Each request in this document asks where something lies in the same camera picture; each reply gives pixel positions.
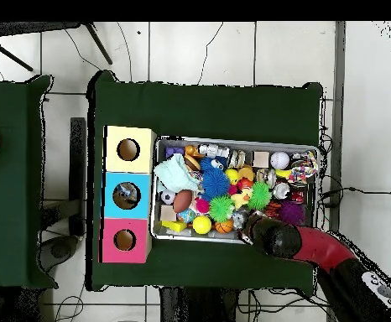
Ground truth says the small soccer ball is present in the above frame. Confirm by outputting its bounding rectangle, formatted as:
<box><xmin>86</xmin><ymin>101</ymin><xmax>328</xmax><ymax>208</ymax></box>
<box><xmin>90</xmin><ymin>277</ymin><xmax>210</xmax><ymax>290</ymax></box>
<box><xmin>159</xmin><ymin>189</ymin><xmax>177</xmax><ymax>205</ymax></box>

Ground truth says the mint green cloth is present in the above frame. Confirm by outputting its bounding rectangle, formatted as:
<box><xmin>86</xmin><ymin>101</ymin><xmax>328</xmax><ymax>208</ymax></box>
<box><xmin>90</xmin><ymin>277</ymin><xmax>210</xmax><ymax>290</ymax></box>
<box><xmin>153</xmin><ymin>153</ymin><xmax>201</xmax><ymax>194</ymax></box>

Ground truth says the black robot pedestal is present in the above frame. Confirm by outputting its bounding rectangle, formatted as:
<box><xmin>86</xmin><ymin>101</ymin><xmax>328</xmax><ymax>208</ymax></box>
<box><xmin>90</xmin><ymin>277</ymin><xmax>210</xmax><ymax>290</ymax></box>
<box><xmin>159</xmin><ymin>287</ymin><xmax>238</xmax><ymax>322</ymax></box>

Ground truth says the wooden box with three holes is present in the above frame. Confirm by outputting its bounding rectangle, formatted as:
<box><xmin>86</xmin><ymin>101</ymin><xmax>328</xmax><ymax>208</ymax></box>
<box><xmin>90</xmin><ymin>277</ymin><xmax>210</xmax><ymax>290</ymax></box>
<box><xmin>98</xmin><ymin>125</ymin><xmax>157</xmax><ymax>264</ymax></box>

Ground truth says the dark green side table cloth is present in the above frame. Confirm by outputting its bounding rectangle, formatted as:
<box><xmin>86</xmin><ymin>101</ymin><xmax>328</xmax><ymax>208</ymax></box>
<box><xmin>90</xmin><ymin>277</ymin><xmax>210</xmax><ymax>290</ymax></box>
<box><xmin>0</xmin><ymin>75</ymin><xmax>58</xmax><ymax>290</ymax></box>

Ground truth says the yellow foam ball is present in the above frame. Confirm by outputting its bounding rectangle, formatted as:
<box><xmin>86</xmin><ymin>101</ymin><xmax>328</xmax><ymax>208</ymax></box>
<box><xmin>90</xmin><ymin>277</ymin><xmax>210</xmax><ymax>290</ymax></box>
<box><xmin>192</xmin><ymin>215</ymin><xmax>213</xmax><ymax>236</ymax></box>

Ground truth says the black tripod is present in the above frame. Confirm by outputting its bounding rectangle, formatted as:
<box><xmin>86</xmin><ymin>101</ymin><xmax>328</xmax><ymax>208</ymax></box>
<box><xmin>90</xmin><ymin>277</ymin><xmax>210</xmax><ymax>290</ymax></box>
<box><xmin>0</xmin><ymin>21</ymin><xmax>113</xmax><ymax>72</ymax></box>

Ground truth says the black power cable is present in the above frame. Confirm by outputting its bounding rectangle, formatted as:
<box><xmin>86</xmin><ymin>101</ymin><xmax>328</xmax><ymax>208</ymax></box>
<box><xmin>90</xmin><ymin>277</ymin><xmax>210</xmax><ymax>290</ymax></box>
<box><xmin>321</xmin><ymin>185</ymin><xmax>391</xmax><ymax>200</ymax></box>

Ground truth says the purple spiky ball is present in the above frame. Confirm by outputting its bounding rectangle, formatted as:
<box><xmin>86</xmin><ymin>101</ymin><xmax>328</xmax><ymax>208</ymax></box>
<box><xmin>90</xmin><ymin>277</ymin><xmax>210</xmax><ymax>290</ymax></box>
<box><xmin>277</xmin><ymin>200</ymin><xmax>306</xmax><ymax>226</ymax></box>

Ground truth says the shallow metal mesh bin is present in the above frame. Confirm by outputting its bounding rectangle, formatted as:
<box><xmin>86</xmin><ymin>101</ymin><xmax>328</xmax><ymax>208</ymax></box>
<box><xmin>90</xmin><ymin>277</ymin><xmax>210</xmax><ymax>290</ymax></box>
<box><xmin>149</xmin><ymin>135</ymin><xmax>321</xmax><ymax>245</ymax></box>

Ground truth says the toy hamburger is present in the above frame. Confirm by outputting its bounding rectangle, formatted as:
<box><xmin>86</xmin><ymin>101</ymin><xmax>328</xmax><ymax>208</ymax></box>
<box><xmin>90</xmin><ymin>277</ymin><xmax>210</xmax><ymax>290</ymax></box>
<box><xmin>184</xmin><ymin>154</ymin><xmax>201</xmax><ymax>172</ymax></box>

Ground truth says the green spiky ball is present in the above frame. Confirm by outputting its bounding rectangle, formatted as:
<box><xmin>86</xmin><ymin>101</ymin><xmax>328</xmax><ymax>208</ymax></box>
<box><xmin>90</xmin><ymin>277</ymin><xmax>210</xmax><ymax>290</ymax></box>
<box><xmin>208</xmin><ymin>181</ymin><xmax>273</xmax><ymax>223</ymax></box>

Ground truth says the yellow plush duck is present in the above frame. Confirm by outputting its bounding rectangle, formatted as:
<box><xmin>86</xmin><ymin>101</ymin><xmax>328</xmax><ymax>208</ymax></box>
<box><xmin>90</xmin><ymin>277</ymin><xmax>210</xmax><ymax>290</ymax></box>
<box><xmin>230</xmin><ymin>187</ymin><xmax>254</xmax><ymax>210</ymax></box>

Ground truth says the silver toy robot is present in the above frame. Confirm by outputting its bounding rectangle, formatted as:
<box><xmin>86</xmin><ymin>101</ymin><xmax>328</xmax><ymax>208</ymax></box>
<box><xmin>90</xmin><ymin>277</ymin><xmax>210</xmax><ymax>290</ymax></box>
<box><xmin>197</xmin><ymin>143</ymin><xmax>231</xmax><ymax>159</ymax></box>

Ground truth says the crushed clear plastic bottle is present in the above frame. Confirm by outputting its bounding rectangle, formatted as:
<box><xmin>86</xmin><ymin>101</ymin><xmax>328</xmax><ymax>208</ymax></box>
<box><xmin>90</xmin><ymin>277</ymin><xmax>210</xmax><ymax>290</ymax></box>
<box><xmin>231</xmin><ymin>208</ymin><xmax>251</xmax><ymax>231</ymax></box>

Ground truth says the grey stand base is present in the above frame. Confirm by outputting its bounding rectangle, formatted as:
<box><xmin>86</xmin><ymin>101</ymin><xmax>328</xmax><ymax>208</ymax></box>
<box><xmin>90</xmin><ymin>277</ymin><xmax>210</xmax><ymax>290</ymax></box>
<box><xmin>39</xmin><ymin>234</ymin><xmax>82</xmax><ymax>273</ymax></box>

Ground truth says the clear bottle with blue label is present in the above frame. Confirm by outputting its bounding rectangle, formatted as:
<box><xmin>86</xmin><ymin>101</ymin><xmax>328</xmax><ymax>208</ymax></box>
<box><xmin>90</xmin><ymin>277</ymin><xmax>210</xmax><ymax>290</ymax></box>
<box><xmin>115</xmin><ymin>183</ymin><xmax>139</xmax><ymax>203</ymax></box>

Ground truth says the black panel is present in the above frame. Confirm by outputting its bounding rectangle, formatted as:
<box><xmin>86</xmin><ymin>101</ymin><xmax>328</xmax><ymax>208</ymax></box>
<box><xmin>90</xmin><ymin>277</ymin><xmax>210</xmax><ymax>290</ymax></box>
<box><xmin>69</xmin><ymin>117</ymin><xmax>87</xmax><ymax>236</ymax></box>

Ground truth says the blue spiky ball with eyes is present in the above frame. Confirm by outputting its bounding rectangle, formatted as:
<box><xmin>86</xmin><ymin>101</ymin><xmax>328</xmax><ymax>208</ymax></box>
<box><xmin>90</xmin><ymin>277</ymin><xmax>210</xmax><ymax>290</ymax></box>
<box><xmin>200</xmin><ymin>155</ymin><xmax>229</xmax><ymax>172</ymax></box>

